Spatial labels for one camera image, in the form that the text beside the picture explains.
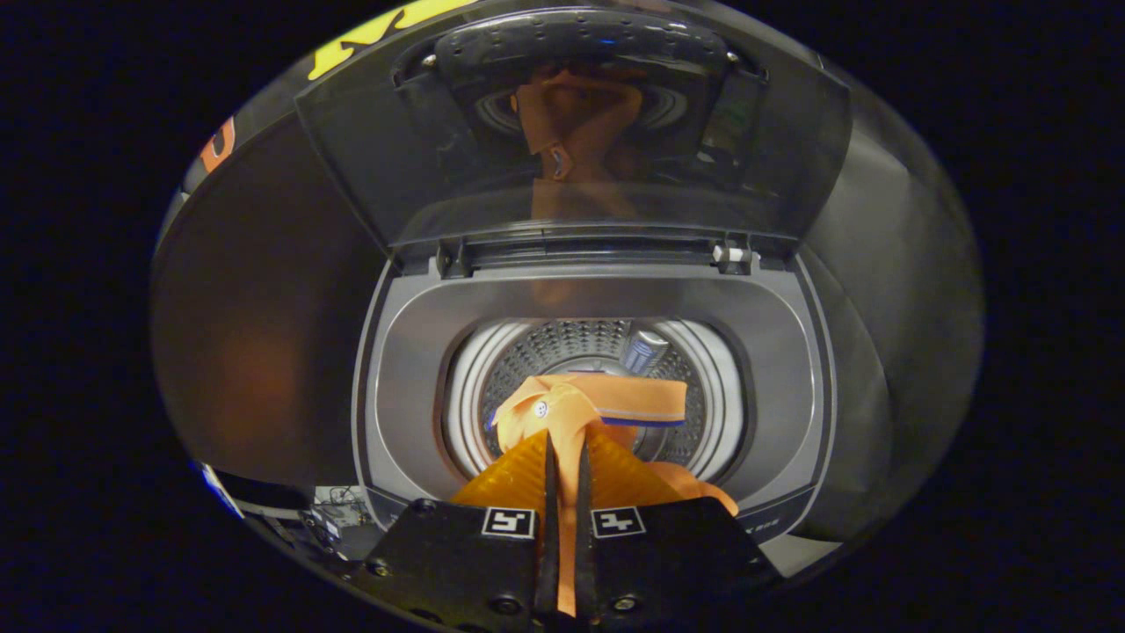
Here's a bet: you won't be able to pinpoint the dark glass washing machine lid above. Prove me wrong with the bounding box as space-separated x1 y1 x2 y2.
294 7 853 265

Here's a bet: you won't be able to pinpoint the orange polo shirt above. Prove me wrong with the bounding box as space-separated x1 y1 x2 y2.
483 372 739 616

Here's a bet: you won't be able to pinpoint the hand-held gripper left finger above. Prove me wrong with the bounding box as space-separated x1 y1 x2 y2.
356 429 561 633

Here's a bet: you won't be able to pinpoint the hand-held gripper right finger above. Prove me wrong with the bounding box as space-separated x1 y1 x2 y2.
576 425 783 629

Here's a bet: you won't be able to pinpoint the white blue edged board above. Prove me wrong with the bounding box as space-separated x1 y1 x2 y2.
195 462 247 521

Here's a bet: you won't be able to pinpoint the black floor cables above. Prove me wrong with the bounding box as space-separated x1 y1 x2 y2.
299 484 374 559

